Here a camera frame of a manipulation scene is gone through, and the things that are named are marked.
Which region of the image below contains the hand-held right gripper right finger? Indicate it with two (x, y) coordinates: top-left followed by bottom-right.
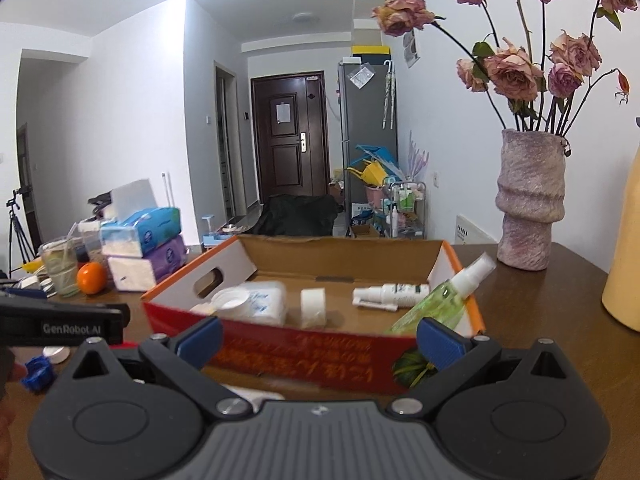
(387, 317), (571, 416)

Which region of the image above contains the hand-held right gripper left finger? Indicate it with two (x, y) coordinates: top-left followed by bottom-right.
(70, 316), (253, 416)

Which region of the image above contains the green spray bottle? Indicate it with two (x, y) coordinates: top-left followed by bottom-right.
(387, 252), (497, 336)

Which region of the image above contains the white round jar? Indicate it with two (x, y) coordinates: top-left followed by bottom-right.
(210, 287), (251, 318)

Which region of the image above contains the blue bottle cap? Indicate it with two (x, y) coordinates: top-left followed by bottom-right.
(21, 355), (54, 393)

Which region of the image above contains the white spray bottle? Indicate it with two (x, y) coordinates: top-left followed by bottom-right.
(351, 282), (431, 311)

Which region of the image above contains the white cotton buds box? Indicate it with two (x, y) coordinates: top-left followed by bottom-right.
(239, 280), (288, 326)

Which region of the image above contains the orange red cardboard box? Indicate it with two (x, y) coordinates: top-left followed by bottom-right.
(141, 234), (487, 395)

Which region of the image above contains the white tape roll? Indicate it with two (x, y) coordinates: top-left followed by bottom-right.
(300, 287), (327, 331)

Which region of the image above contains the person's left hand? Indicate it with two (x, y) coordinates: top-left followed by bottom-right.
(0, 349), (28, 461)

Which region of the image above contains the clear glass cup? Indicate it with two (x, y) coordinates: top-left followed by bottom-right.
(38, 236), (81, 297)

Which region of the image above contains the orange fruit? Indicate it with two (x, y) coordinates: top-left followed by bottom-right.
(76, 261), (108, 295)

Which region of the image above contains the white plastic piece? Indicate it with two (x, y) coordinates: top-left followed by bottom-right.
(220, 384), (286, 402)

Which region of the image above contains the clear food container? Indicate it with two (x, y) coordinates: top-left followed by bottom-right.
(77, 220), (108, 266)

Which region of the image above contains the purple tissue pack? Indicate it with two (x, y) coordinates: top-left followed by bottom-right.
(107, 234), (188, 292)

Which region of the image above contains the black tripod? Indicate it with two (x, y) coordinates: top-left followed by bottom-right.
(5, 187), (41, 273)

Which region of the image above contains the blue tissue pack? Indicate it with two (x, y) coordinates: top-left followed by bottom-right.
(100, 178), (182, 258)

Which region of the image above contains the metal rolling cart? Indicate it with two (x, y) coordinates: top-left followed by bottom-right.
(382, 181), (427, 240)

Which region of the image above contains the pink textured vase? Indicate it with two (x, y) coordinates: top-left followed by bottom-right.
(495, 129), (571, 272)

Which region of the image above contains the yellow dustpan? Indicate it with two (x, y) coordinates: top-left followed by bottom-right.
(347, 159), (388, 186)

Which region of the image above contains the purple feather decoration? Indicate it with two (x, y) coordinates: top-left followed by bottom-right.
(407, 130), (431, 183)

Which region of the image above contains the yellow thermos jug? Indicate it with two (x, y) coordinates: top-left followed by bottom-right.
(601, 117), (640, 333)

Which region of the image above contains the dark brown door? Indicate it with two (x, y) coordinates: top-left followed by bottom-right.
(250, 71), (328, 198)

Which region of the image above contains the grey fridge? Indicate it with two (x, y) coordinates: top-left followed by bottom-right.
(337, 57), (399, 198)

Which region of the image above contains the white folded umbrella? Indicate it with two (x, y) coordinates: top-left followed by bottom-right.
(381, 59), (397, 131)

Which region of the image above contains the paper in clear sleeve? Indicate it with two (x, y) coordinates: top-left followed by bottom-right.
(348, 65), (376, 91)

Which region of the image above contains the dried pink rose bouquet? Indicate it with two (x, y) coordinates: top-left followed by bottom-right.
(371, 0), (640, 136)

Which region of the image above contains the wall picture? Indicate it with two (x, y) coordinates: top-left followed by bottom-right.
(402, 30), (423, 68)

